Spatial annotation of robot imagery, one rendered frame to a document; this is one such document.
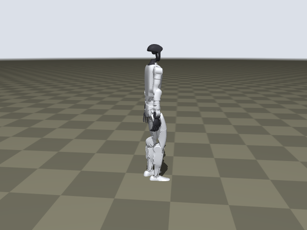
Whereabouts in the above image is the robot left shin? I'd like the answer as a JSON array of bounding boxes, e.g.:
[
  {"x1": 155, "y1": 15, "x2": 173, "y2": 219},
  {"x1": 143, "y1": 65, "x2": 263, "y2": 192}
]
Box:
[{"x1": 145, "y1": 145, "x2": 154, "y2": 172}]

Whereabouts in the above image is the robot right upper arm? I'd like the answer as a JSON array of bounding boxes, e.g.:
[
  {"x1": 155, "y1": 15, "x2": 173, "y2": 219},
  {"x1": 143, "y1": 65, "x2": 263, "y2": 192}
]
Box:
[{"x1": 153, "y1": 67, "x2": 163, "y2": 95}]

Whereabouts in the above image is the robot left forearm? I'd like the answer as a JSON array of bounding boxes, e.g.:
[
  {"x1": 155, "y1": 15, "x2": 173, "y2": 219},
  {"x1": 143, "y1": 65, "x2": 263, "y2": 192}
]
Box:
[{"x1": 144, "y1": 93, "x2": 150, "y2": 105}]

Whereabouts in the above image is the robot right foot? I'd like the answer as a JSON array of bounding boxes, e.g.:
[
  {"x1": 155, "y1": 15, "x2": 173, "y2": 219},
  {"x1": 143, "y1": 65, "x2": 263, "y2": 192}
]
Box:
[{"x1": 149, "y1": 175, "x2": 170, "y2": 181}]

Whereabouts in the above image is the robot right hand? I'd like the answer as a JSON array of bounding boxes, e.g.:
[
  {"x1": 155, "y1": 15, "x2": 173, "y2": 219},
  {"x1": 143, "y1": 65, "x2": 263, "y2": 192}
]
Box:
[{"x1": 150, "y1": 112, "x2": 161, "y2": 132}]

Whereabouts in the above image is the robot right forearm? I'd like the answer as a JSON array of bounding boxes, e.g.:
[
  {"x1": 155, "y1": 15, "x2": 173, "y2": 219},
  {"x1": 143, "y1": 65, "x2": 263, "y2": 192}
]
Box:
[{"x1": 153, "y1": 89, "x2": 162, "y2": 117}]

